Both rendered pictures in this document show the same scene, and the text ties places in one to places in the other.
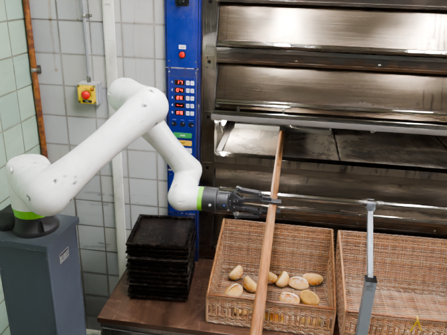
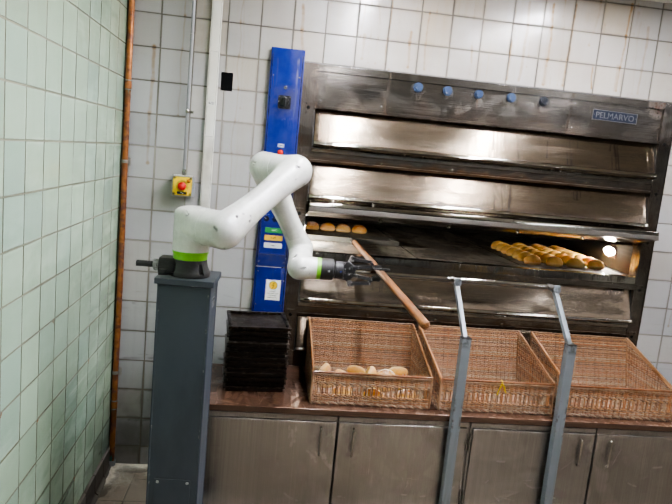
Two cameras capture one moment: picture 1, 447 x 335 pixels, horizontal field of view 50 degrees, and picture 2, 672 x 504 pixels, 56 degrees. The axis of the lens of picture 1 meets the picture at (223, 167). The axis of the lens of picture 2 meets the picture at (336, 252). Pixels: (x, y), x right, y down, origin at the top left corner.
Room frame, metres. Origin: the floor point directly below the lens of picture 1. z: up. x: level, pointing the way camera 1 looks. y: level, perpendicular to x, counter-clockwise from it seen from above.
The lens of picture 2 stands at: (-0.93, 0.68, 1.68)
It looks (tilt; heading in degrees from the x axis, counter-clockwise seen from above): 9 degrees down; 345
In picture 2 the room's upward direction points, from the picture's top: 6 degrees clockwise
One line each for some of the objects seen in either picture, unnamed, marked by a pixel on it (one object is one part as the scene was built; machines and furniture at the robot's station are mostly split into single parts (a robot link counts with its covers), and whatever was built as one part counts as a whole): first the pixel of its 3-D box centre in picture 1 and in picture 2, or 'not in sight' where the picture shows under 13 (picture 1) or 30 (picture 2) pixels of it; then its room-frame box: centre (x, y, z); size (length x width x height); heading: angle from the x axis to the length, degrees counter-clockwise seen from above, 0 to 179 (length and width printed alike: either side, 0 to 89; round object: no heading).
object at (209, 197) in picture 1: (211, 199); (327, 269); (1.64, 0.04, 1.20); 0.12 x 0.06 x 0.09; 172
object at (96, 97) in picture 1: (89, 92); (183, 185); (2.22, 0.65, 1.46); 0.10 x 0.07 x 0.10; 82
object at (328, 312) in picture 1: (273, 272); (365, 360); (1.87, -0.25, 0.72); 0.56 x 0.49 x 0.28; 82
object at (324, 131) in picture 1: (283, 120); (349, 236); (2.77, -0.35, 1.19); 0.55 x 0.36 x 0.03; 82
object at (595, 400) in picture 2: not in sight; (597, 373); (1.71, -1.42, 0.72); 0.56 x 0.49 x 0.28; 82
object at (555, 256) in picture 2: not in sight; (544, 254); (2.42, -1.48, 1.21); 0.61 x 0.48 x 0.06; 172
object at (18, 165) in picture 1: (31, 185); (194, 232); (1.37, 0.61, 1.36); 0.16 x 0.13 x 0.19; 39
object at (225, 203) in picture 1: (230, 201); (344, 270); (1.63, -0.03, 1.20); 0.09 x 0.07 x 0.08; 82
